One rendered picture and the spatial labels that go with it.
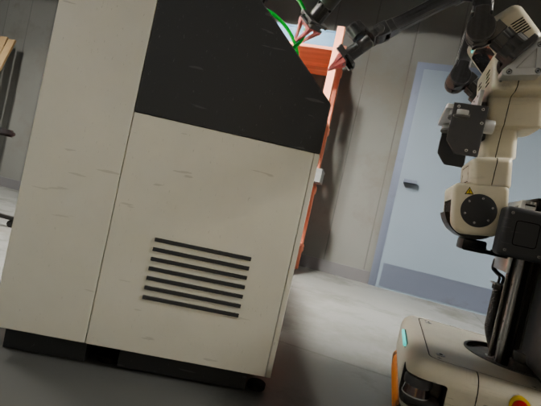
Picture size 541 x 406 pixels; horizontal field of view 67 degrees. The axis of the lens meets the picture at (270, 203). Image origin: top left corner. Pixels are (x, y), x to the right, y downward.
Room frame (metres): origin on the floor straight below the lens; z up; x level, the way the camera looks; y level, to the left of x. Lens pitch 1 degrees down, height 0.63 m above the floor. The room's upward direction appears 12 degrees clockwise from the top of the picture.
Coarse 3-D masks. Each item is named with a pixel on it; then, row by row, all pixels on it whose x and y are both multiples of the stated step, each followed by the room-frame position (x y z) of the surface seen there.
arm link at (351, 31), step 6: (354, 24) 1.70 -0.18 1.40; (360, 24) 1.70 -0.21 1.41; (378, 24) 1.65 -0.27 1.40; (348, 30) 1.71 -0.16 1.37; (354, 30) 1.69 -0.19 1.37; (360, 30) 1.69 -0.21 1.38; (366, 30) 1.69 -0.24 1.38; (372, 30) 1.66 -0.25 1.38; (378, 30) 1.65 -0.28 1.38; (354, 36) 1.69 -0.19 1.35; (372, 36) 1.68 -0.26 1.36; (354, 42) 1.73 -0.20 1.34
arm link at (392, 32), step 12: (432, 0) 1.65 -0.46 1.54; (444, 0) 1.64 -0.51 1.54; (456, 0) 1.65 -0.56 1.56; (408, 12) 1.66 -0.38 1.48; (420, 12) 1.65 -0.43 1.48; (432, 12) 1.66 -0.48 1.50; (384, 24) 1.66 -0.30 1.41; (396, 24) 1.66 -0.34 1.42; (408, 24) 1.67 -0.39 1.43; (384, 36) 1.68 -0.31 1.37
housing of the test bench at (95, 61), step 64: (64, 0) 1.20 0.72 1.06; (128, 0) 1.22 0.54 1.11; (64, 64) 1.21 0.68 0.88; (128, 64) 1.22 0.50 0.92; (64, 128) 1.21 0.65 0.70; (128, 128) 1.22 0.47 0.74; (64, 192) 1.21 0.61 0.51; (64, 256) 1.22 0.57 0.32; (0, 320) 1.20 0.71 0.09; (64, 320) 1.22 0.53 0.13
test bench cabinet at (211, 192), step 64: (192, 128) 1.24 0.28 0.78; (128, 192) 1.23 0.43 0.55; (192, 192) 1.24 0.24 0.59; (256, 192) 1.25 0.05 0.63; (128, 256) 1.23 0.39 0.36; (192, 256) 1.24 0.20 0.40; (256, 256) 1.26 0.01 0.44; (128, 320) 1.23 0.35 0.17; (192, 320) 1.24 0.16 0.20; (256, 320) 1.26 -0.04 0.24; (256, 384) 1.31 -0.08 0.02
